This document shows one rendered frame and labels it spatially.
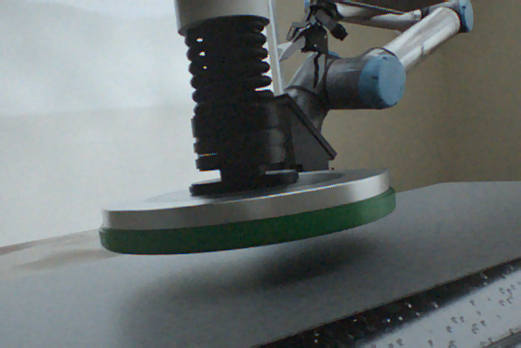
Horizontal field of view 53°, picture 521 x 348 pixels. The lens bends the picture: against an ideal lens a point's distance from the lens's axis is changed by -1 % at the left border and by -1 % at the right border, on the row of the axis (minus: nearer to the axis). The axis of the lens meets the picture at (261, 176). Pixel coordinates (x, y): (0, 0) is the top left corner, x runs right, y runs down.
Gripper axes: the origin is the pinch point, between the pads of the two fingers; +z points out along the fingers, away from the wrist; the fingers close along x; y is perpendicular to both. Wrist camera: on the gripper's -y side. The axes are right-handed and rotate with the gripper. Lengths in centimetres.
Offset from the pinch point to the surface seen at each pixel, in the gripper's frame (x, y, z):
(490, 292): 59, -87, 39
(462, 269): 59, -85, 38
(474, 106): -586, 279, -249
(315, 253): 57, -73, 40
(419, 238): 52, -77, 36
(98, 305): 70, -69, 49
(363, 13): 32, -43, 3
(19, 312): 73, -65, 52
